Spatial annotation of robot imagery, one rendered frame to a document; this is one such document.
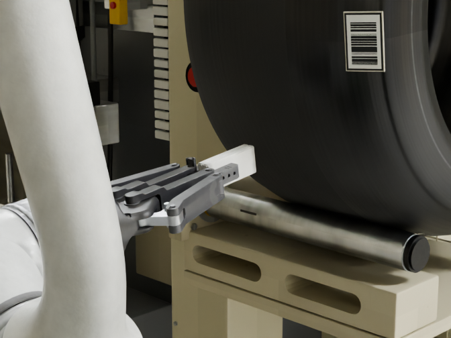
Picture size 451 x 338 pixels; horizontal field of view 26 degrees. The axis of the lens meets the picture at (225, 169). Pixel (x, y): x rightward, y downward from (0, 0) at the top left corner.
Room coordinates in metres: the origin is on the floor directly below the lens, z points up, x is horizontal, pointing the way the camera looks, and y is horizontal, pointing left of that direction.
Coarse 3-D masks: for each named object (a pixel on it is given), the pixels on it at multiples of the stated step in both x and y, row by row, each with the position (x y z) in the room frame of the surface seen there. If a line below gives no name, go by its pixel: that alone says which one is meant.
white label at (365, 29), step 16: (352, 16) 0.97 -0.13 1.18; (368, 16) 0.96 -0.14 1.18; (352, 32) 0.97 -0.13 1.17; (368, 32) 0.96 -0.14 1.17; (352, 48) 0.97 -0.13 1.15; (368, 48) 0.97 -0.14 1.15; (384, 48) 0.96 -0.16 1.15; (352, 64) 0.97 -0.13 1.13; (368, 64) 0.97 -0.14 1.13; (384, 64) 0.96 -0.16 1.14
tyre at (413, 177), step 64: (192, 0) 1.12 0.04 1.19; (256, 0) 1.04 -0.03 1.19; (320, 0) 0.99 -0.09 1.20; (384, 0) 0.97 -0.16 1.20; (448, 0) 1.53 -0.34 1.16; (192, 64) 1.14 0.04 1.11; (256, 64) 1.05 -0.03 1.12; (320, 64) 0.99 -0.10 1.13; (448, 64) 1.50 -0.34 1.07; (256, 128) 1.09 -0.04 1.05; (320, 128) 1.02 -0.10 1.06; (384, 128) 1.00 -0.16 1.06; (448, 128) 1.43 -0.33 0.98; (320, 192) 1.11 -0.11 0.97; (384, 192) 1.04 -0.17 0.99; (448, 192) 1.06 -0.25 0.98
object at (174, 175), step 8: (192, 160) 0.96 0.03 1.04; (184, 168) 0.96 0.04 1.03; (192, 168) 0.96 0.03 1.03; (160, 176) 0.94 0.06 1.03; (168, 176) 0.94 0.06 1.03; (176, 176) 0.94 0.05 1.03; (184, 176) 0.95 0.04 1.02; (128, 184) 0.91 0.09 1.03; (136, 184) 0.91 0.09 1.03; (144, 184) 0.91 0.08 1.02; (152, 184) 0.92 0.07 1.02; (160, 184) 0.93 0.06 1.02; (120, 192) 0.89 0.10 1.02
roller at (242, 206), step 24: (240, 192) 1.28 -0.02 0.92; (216, 216) 1.29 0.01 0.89; (240, 216) 1.25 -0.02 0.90; (264, 216) 1.22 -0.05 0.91; (288, 216) 1.20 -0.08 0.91; (312, 216) 1.18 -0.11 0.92; (336, 216) 1.16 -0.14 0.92; (312, 240) 1.17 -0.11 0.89; (336, 240) 1.14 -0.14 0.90; (360, 240) 1.11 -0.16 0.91; (384, 240) 1.09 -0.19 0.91; (408, 240) 1.08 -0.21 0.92; (384, 264) 1.10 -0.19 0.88; (408, 264) 1.07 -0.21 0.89
